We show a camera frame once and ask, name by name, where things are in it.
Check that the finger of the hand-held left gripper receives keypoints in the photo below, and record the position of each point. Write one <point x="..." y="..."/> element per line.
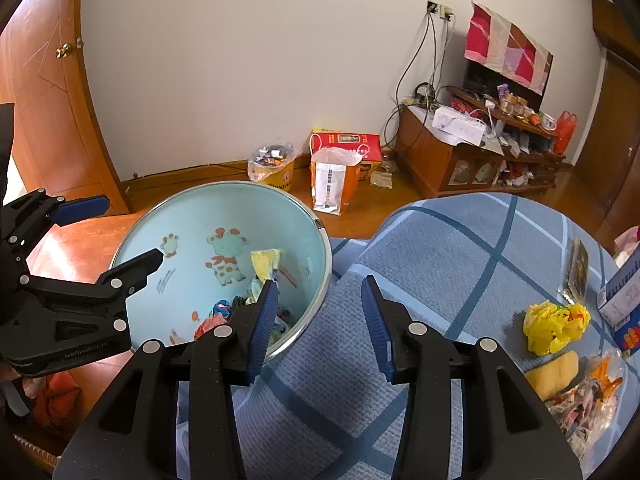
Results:
<point x="82" y="208"/>
<point x="130" y="271"/>

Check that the black television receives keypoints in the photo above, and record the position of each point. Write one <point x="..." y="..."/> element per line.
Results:
<point x="480" y="80"/>

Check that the flat red box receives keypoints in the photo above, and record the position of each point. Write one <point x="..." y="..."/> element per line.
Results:
<point x="462" y="105"/>

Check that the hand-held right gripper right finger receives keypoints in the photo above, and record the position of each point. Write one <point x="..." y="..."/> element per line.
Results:
<point x="377" y="325"/>

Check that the pale yellow wrapper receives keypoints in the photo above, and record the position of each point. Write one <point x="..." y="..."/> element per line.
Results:
<point x="265" y="262"/>

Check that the blue plaid blanket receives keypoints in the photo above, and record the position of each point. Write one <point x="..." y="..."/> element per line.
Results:
<point x="450" y="240"/>

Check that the glass jar gold lid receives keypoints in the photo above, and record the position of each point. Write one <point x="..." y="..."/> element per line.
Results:
<point x="507" y="105"/>
<point x="520" y="108"/>

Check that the white cardboard box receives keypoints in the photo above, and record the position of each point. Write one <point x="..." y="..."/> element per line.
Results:
<point x="457" y="125"/>

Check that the white mug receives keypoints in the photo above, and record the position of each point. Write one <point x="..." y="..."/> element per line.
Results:
<point x="547" y="121"/>

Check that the white blue milk carton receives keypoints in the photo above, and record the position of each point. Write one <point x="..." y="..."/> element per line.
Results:
<point x="620" y="285"/>

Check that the blue juice carton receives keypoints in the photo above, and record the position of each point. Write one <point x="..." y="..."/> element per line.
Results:
<point x="631" y="337"/>

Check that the pile of trash wrappers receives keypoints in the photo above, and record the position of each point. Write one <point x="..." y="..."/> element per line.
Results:
<point x="585" y="405"/>

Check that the red foam net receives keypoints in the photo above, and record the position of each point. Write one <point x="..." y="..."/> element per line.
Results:
<point x="204" y="329"/>

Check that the red cardboard box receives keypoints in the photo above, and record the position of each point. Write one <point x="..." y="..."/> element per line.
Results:
<point x="350" y="142"/>

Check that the wooden television cabinet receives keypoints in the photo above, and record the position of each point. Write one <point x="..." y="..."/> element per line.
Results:
<point x="425" y="155"/>

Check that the yellow floral plastic bag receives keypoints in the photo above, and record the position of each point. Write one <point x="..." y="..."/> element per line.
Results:
<point x="555" y="327"/>

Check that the orange plastic bag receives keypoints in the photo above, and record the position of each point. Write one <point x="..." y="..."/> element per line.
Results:
<point x="564" y="132"/>

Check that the red pink patchwork cloth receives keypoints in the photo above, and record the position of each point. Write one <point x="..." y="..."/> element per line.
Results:
<point x="505" y="45"/>

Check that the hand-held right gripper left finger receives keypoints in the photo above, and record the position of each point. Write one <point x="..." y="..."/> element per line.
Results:
<point x="262" y="330"/>

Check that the yellow sponge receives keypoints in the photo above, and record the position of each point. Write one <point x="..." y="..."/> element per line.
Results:
<point x="550" y="375"/>

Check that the clear bag of scraps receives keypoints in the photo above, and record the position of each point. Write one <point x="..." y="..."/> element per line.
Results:
<point x="270" y="155"/>

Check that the yellow bucket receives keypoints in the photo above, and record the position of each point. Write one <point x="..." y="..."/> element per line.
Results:
<point x="281" y="177"/>

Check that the purple snack wrapper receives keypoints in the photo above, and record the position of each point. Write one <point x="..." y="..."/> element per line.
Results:
<point x="284" y="320"/>

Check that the dark wooden door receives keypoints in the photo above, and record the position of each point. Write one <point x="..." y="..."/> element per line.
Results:
<point x="620" y="125"/>

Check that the wooden door brass latch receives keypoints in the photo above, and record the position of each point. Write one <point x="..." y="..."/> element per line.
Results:
<point x="40" y="85"/>

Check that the black foam net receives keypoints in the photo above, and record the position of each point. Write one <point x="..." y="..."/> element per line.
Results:
<point x="239" y="301"/>

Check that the light blue waste bin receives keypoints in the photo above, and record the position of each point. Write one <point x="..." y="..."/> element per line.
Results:
<point x="200" y="220"/>

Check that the white wall socket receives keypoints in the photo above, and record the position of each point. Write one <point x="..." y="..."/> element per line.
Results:
<point x="440" y="10"/>

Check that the white orange paper bag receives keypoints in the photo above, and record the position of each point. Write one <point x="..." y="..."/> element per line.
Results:
<point x="332" y="180"/>

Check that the dark gold snack packet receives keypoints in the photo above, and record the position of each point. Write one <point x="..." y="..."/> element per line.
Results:
<point x="577" y="270"/>

